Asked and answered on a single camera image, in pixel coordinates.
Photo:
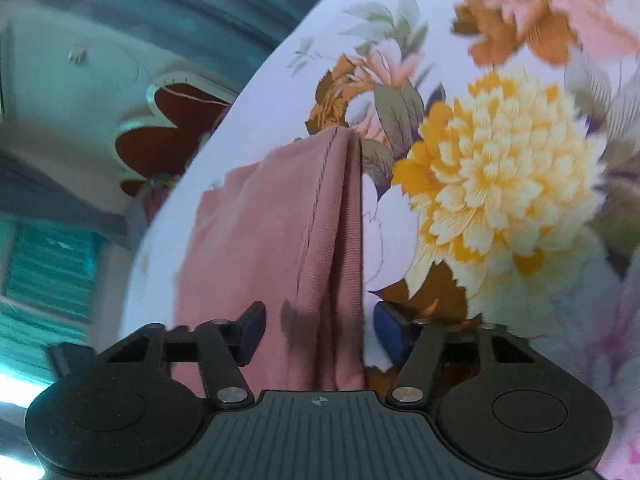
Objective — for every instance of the pink sweater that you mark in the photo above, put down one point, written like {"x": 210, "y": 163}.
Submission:
{"x": 286, "y": 232}

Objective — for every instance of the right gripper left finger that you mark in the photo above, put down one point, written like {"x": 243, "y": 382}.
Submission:
{"x": 220, "y": 348}

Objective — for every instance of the red heart-shaped headboard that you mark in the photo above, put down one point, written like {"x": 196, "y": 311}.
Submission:
{"x": 182, "y": 108}

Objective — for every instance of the floral white bed sheet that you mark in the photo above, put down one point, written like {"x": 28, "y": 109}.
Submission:
{"x": 499, "y": 150}

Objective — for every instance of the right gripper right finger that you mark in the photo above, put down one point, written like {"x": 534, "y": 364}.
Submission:
{"x": 429, "y": 357}

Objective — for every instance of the teal window shutter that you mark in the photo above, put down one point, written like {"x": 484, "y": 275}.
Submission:
{"x": 48, "y": 280}

